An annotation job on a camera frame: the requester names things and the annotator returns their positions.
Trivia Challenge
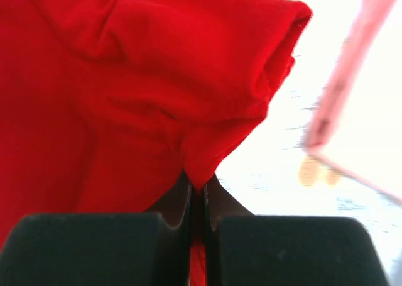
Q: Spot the floral table mat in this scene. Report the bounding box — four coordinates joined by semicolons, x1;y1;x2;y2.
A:
217;0;401;282

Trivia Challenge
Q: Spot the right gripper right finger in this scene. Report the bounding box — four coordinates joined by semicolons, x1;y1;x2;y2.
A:
204;177;388;286

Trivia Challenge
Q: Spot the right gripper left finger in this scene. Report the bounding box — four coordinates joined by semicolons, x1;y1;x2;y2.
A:
1;174;192;286

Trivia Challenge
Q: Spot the folded pink t shirt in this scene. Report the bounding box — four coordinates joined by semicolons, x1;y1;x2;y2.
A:
305;0;401;200

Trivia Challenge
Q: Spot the red t shirt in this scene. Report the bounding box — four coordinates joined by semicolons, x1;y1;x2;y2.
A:
1;0;312;285

